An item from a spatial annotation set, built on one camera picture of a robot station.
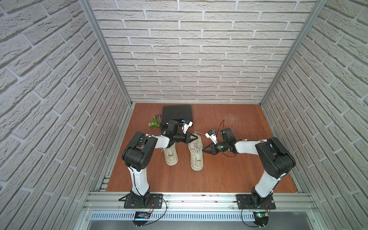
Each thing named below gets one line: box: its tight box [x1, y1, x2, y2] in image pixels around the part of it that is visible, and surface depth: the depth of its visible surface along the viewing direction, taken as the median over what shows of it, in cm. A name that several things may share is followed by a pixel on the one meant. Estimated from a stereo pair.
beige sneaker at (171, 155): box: [163, 142, 179, 167], surface depth 87 cm
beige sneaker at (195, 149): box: [187, 134, 204, 172], surface depth 87 cm
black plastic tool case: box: [161, 104, 194, 129], surface depth 110 cm
